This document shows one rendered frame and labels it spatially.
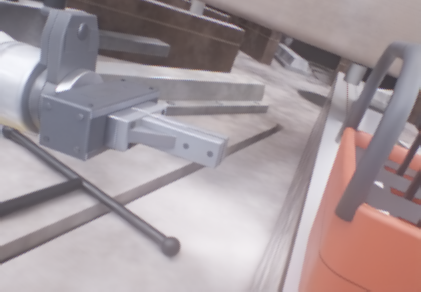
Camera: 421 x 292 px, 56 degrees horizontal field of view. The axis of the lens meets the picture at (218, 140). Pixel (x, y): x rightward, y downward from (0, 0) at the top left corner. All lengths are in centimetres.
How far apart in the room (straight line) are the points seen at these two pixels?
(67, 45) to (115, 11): 200
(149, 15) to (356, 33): 170
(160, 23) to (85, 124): 215
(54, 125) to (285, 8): 68
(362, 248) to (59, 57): 30
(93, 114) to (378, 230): 23
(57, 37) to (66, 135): 9
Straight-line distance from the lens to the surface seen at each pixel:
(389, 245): 24
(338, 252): 25
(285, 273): 37
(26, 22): 125
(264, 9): 96
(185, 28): 254
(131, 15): 242
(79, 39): 42
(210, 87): 200
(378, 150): 22
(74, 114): 35
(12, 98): 42
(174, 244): 91
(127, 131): 36
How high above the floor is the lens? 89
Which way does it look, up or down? 20 degrees down
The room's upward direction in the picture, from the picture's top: 20 degrees clockwise
